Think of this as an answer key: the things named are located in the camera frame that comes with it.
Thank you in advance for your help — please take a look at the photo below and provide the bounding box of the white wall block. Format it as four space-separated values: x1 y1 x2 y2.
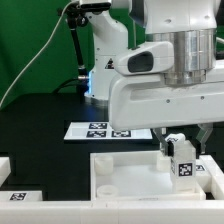
0 157 11 186
200 155 224 200

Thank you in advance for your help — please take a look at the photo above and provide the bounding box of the white front wall rail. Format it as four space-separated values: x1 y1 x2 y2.
0 201 224 224

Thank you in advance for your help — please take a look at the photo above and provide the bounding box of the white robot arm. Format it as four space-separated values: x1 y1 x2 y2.
108 0 224 152

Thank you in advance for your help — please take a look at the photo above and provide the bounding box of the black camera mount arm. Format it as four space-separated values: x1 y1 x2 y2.
54 1 89 95

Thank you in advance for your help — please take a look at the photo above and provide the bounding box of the white left wall block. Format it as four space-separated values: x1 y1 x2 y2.
0 157 11 186

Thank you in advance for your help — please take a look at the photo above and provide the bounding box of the white fiducial marker sheet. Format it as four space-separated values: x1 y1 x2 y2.
64 122 152 140

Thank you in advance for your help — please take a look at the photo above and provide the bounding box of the white square tabletop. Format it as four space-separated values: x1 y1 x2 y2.
90 151 206 201

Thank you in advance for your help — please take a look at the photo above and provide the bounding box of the grey cable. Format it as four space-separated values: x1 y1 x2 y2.
0 0 81 108

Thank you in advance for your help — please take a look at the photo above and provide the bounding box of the white right wall block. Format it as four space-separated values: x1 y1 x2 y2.
200 155 224 200

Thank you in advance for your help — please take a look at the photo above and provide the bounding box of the camera on mount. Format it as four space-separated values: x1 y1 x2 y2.
79 0 112 11

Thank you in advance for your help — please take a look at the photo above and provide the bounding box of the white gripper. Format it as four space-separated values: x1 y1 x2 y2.
108 41 224 156

